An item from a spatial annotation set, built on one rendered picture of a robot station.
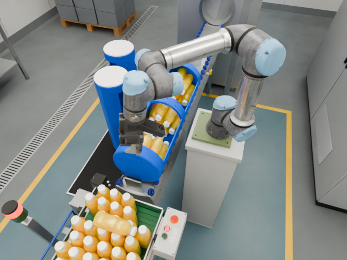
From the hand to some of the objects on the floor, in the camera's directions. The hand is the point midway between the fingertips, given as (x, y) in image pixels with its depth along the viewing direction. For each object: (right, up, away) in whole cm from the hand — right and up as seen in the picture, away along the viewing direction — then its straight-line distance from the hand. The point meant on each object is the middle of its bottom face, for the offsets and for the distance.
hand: (138, 152), depth 94 cm
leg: (+62, +58, +242) cm, 256 cm away
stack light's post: (-56, -105, +102) cm, 156 cm away
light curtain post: (+69, +13, +203) cm, 215 cm away
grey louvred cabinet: (+204, +8, +201) cm, 287 cm away
